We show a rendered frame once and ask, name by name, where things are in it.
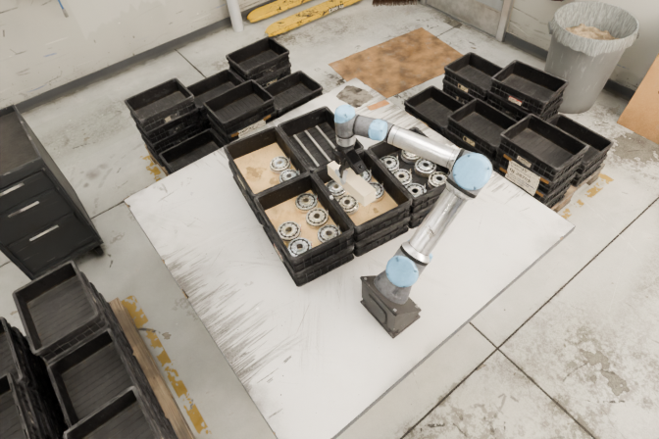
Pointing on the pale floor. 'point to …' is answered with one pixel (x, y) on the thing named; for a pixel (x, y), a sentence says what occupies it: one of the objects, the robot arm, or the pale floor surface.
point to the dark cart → (37, 204)
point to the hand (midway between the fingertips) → (350, 179)
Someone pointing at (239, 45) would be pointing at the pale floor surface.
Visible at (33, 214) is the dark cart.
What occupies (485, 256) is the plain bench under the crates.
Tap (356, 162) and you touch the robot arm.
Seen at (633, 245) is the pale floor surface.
